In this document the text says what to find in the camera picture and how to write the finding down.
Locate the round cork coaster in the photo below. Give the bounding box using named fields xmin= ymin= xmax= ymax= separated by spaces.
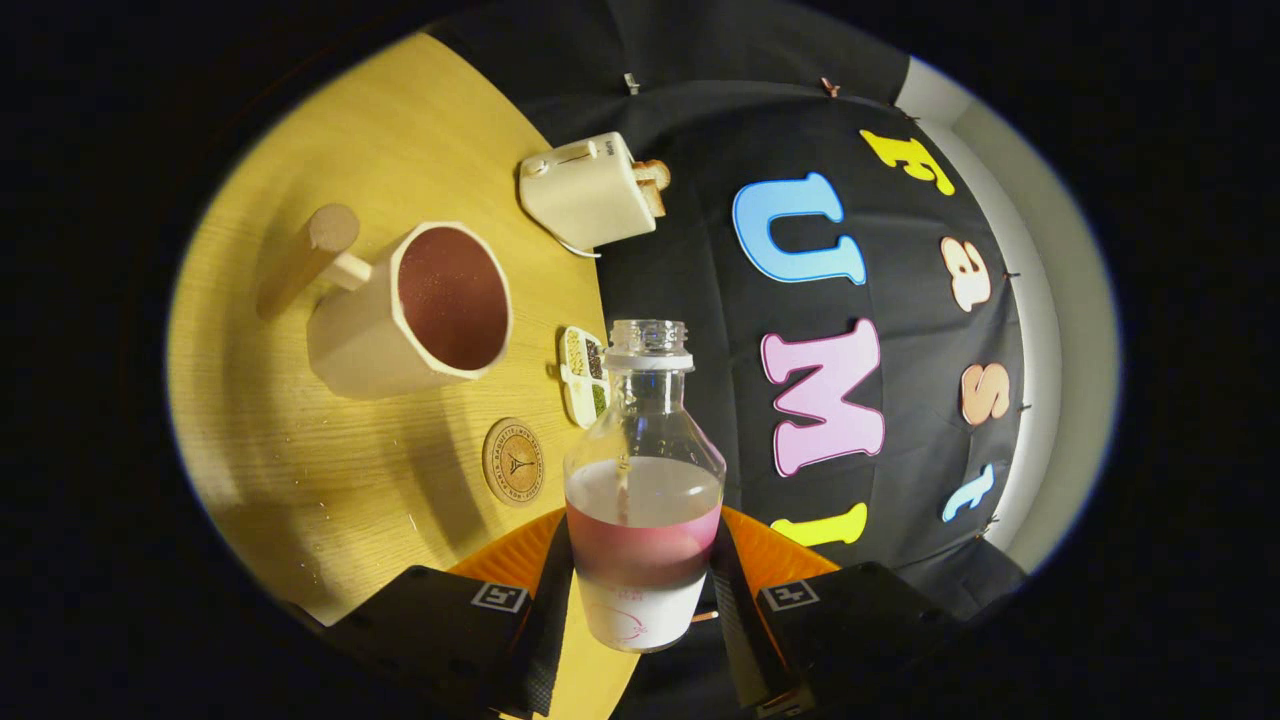
xmin=482 ymin=417 xmax=546 ymax=507

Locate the white cup with wooden handle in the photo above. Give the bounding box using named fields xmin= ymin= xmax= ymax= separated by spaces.
xmin=255 ymin=203 xmax=514 ymax=401

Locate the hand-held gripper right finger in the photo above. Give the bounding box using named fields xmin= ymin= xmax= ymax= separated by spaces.
xmin=706 ymin=506 xmax=966 ymax=719

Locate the wooden table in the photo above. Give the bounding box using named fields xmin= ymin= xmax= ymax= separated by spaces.
xmin=165 ymin=30 xmax=641 ymax=720

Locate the white divided condiment dish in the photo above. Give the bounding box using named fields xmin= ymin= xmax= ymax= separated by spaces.
xmin=558 ymin=325 xmax=611 ymax=431

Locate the cream toaster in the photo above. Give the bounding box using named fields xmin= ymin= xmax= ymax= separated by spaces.
xmin=518 ymin=131 xmax=661 ymax=251

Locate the clear juice bottle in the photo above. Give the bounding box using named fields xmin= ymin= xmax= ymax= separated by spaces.
xmin=563 ymin=319 xmax=728 ymax=654

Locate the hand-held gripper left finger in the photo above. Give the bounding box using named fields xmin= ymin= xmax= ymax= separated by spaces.
xmin=320 ymin=507 xmax=577 ymax=719

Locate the black backdrop cloth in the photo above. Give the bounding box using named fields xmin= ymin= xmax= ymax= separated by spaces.
xmin=430 ymin=0 xmax=1031 ymax=720

